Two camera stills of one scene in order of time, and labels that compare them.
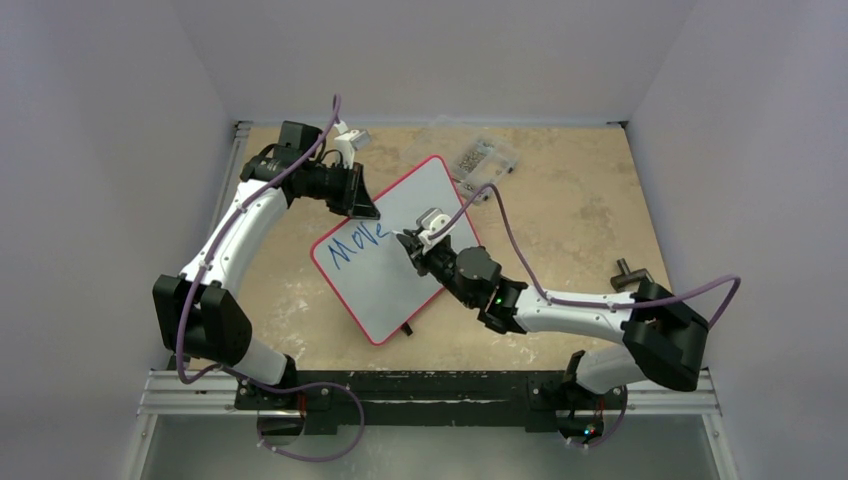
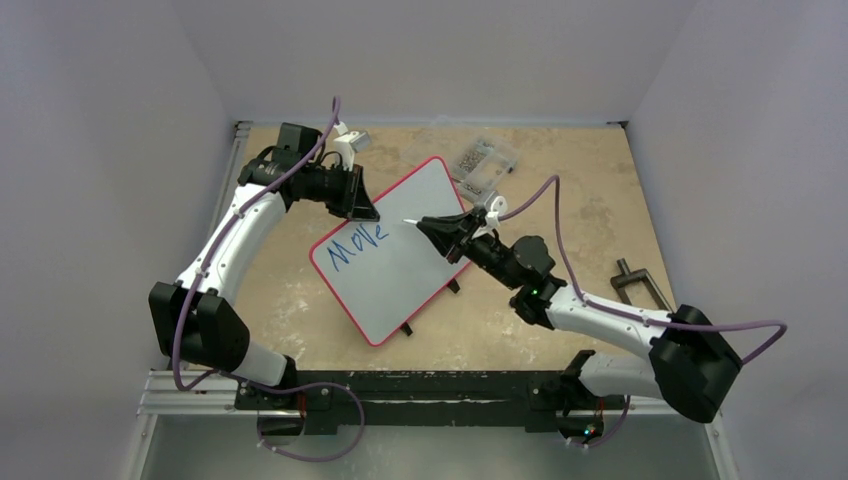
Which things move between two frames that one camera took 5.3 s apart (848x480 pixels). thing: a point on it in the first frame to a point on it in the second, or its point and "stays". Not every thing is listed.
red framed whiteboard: (368, 268) stays
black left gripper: (354, 200) stays
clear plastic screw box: (480, 163) stays
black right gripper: (419, 252) to (465, 235)
